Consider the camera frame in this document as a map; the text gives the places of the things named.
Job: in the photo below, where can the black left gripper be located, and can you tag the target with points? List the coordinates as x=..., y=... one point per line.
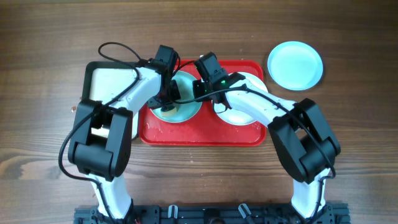
x=173, y=98

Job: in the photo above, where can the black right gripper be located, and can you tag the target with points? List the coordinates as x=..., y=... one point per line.
x=196, y=89

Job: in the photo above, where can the green yellow sponge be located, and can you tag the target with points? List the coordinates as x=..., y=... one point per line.
x=168, y=110

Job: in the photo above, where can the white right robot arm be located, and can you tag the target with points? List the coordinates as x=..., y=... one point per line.
x=304, y=142

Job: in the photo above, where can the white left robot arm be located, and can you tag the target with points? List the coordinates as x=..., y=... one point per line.
x=100, y=141

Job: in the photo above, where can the red serving tray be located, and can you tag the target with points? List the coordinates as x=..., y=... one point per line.
x=204, y=129

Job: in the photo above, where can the black soapy water tray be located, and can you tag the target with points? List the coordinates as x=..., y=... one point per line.
x=104, y=80

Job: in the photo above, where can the white plate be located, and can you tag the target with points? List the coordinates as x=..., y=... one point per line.
x=236, y=117

